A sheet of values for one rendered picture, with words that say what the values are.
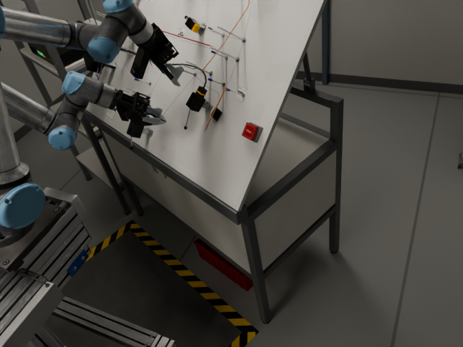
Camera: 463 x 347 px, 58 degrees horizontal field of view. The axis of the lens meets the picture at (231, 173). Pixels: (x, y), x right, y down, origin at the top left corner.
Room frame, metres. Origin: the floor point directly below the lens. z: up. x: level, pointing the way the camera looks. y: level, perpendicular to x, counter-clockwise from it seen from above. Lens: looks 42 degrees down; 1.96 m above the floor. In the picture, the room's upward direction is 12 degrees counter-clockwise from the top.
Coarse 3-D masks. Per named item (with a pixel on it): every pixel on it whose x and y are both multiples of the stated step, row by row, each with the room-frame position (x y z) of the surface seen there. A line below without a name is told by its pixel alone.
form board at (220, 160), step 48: (144, 0) 2.03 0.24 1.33; (192, 0) 1.78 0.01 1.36; (240, 0) 1.58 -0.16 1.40; (288, 0) 1.42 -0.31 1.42; (192, 48) 1.63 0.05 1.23; (240, 48) 1.45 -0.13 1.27; (288, 48) 1.30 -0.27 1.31; (144, 96) 1.69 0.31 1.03; (144, 144) 1.53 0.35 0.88; (192, 144) 1.34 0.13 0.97; (240, 144) 1.19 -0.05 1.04; (240, 192) 1.07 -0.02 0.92
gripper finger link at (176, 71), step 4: (168, 64) 1.26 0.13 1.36; (168, 68) 1.26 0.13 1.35; (172, 68) 1.26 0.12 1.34; (176, 68) 1.27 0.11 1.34; (180, 68) 1.27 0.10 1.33; (172, 72) 1.26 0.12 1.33; (176, 72) 1.27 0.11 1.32; (180, 72) 1.27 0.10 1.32; (176, 76) 1.26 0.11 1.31; (172, 80) 1.25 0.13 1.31; (176, 80) 1.26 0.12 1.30; (176, 84) 1.26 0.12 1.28
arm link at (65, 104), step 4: (64, 100) 1.24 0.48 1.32; (68, 100) 1.23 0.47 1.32; (64, 104) 1.23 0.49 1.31; (68, 104) 1.23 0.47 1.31; (72, 104) 1.22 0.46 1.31; (60, 108) 1.22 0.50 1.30; (64, 108) 1.21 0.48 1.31; (68, 108) 1.21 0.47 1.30; (72, 108) 1.21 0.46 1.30; (76, 108) 1.22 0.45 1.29; (80, 108) 1.22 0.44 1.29; (84, 108) 1.24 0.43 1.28; (56, 112) 1.25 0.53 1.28; (60, 112) 1.19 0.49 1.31; (68, 112) 1.19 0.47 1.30; (72, 112) 1.19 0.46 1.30; (76, 112) 1.21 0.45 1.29; (80, 112) 1.22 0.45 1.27; (76, 116) 1.19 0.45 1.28; (80, 116) 1.21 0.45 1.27; (80, 120) 1.20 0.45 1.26
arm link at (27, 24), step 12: (12, 12) 1.08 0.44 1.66; (24, 12) 1.11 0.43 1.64; (12, 24) 1.06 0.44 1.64; (24, 24) 1.08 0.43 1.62; (36, 24) 1.10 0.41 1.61; (48, 24) 1.13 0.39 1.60; (60, 24) 1.16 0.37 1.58; (72, 24) 1.20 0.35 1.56; (84, 24) 1.20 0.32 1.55; (12, 36) 1.06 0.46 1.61; (24, 36) 1.08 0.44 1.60; (36, 36) 1.10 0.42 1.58; (48, 36) 1.12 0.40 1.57; (60, 36) 1.14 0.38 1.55; (72, 36) 1.17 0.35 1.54; (72, 48) 1.19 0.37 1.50
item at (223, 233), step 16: (176, 192) 1.44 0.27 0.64; (176, 208) 1.49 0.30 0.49; (192, 208) 1.36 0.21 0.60; (208, 208) 1.24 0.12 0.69; (192, 224) 1.40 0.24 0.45; (208, 224) 1.28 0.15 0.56; (224, 224) 1.17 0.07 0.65; (240, 224) 1.08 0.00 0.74; (208, 240) 1.31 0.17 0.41; (224, 240) 1.20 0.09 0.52; (240, 240) 1.10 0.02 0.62; (240, 256) 1.12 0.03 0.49
